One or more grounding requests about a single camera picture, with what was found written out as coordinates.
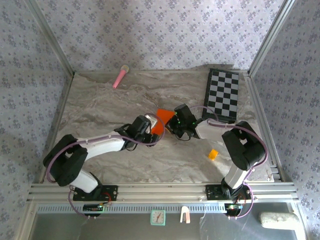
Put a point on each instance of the aluminium frame cross rail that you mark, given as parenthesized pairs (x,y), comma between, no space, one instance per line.
(160,192)

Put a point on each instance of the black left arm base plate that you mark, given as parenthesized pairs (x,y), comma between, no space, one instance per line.
(110,192)

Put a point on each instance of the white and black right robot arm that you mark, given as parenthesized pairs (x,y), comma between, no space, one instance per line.
(245,150)

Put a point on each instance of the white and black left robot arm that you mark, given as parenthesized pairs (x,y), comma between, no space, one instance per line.
(67,162)

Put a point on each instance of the aluminium table side rail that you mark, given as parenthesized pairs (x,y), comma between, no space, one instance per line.
(53,130)
(265,130)

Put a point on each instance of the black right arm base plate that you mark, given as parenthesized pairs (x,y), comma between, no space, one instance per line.
(212,192)

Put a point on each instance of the small teal square clock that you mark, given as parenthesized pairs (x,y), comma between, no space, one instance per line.
(157,217)

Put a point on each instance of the pink toy microphone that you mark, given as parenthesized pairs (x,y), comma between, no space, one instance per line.
(120,77)

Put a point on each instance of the black and grey chessboard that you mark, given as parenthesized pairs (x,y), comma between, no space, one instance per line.
(222,92)

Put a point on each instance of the aluminium frame post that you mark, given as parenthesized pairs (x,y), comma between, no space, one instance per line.
(272,37)
(50,37)

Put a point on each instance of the white plastic hook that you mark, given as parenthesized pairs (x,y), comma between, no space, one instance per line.
(185,212)

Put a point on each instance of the small orange block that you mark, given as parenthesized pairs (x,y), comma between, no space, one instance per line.
(213,154)

